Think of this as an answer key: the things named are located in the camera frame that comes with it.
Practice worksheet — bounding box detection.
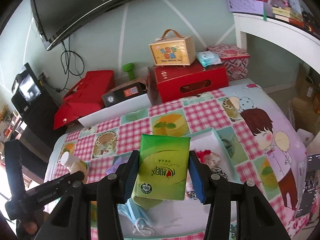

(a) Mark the black white spotted scrunchie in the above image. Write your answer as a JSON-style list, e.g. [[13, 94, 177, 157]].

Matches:
[[185, 166, 228, 199]]

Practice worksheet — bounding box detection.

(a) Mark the purple tube package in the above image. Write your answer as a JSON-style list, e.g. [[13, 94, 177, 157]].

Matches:
[[106, 155, 129, 175]]

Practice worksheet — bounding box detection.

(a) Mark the pink wavy cloth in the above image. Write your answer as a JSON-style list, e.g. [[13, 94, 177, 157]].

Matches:
[[195, 150, 221, 170]]

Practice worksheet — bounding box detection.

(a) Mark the blue face mask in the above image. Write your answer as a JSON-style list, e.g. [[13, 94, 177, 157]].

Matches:
[[118, 198, 155, 237]]

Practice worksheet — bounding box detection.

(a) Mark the person's left hand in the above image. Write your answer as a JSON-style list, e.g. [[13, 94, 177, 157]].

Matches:
[[16, 219, 39, 238]]

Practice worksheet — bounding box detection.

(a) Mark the white teal-rimmed tray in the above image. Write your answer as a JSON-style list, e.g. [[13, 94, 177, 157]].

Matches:
[[141, 129, 240, 238]]

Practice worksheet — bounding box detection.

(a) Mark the beige powder puff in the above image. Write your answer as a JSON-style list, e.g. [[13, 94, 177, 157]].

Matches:
[[71, 160, 88, 184]]

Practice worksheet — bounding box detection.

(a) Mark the white pill bottle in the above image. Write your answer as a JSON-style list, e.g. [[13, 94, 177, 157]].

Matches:
[[60, 151, 87, 171]]

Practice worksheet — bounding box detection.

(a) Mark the pink plaid cartoon tablecloth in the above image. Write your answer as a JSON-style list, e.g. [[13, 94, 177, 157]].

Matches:
[[45, 84, 308, 237]]

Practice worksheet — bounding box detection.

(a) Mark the white foam board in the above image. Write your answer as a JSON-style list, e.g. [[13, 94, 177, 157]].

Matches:
[[78, 94, 152, 127]]

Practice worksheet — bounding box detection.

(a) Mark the black cabinet with monitor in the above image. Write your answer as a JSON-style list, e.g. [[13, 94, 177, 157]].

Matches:
[[11, 63, 66, 159]]

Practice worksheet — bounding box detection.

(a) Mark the red flat bag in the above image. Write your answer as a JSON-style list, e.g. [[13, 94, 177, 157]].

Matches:
[[53, 70, 115, 130]]

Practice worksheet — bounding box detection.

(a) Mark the smartphone on stand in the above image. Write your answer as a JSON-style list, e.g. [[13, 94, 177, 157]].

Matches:
[[295, 154, 319, 218]]

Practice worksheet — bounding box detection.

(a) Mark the black box with label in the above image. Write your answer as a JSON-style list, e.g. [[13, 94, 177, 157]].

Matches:
[[101, 78, 148, 107]]

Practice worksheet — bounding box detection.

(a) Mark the large red gift box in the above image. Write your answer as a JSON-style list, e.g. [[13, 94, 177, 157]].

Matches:
[[148, 60, 228, 105]]

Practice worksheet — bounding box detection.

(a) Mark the green dumbbell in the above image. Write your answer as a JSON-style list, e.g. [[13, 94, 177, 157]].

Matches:
[[122, 62, 136, 81]]

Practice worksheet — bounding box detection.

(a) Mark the blue wet wipes pack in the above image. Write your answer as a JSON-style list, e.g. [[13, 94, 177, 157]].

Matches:
[[196, 50, 222, 68]]

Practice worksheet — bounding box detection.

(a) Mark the red patterned box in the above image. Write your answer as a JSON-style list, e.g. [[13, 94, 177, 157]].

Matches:
[[207, 44, 250, 81]]

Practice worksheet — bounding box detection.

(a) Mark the black hanging cable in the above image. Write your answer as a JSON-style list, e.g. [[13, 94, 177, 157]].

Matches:
[[39, 36, 86, 93]]

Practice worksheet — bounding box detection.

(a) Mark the yellow box with handle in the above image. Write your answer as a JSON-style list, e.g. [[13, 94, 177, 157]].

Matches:
[[149, 29, 196, 66]]

